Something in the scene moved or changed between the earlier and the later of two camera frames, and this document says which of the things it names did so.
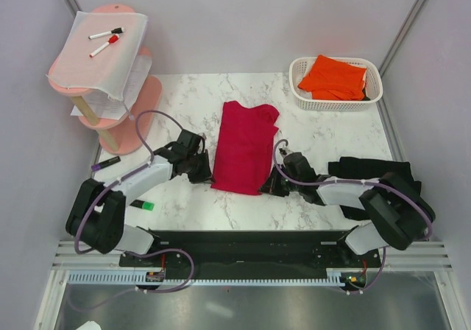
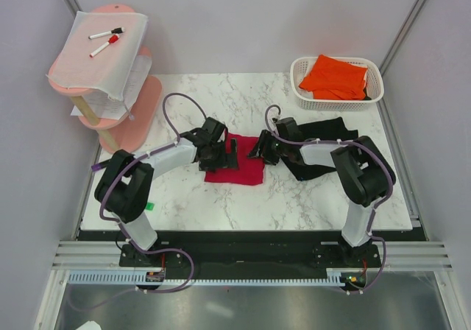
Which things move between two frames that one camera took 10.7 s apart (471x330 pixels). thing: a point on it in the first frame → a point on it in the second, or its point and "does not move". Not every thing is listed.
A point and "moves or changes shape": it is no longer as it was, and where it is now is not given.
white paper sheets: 108,107 does not move
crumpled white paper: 90,325 does not move
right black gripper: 271,186 → 264,138
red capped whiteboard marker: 114,39 does not move
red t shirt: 244,156 moves or changes shape
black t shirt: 349,168 moves or changes shape
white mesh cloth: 101,51 does not move
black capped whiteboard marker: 112,31 does not move
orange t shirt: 333,80 does not move
